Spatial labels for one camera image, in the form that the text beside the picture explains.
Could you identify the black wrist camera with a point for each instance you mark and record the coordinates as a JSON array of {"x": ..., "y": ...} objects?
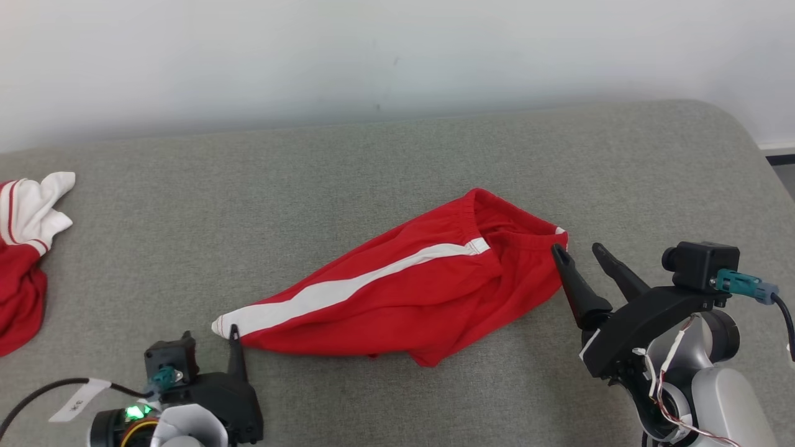
[
  {"x": 171, "y": 360},
  {"x": 702, "y": 264}
]

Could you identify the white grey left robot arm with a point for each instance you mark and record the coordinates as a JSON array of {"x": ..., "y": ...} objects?
[{"x": 180, "y": 428}]

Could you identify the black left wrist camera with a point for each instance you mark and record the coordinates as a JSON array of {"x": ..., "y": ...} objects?
[{"x": 171, "y": 360}]

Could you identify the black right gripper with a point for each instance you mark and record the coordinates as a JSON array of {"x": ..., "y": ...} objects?
[{"x": 633, "y": 326}]

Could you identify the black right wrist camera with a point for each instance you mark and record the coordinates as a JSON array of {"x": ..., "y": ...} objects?
[{"x": 702, "y": 264}]

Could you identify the red shorts with white stripe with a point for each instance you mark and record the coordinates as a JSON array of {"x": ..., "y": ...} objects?
[{"x": 397, "y": 310}]

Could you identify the red and white basketball jersey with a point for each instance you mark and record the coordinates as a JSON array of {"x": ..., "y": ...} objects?
[{"x": 22, "y": 279}]

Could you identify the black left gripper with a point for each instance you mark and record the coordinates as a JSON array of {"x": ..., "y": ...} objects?
[{"x": 230, "y": 400}]

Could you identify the white wall baseboard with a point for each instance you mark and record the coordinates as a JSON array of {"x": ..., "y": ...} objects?
[{"x": 779, "y": 146}]

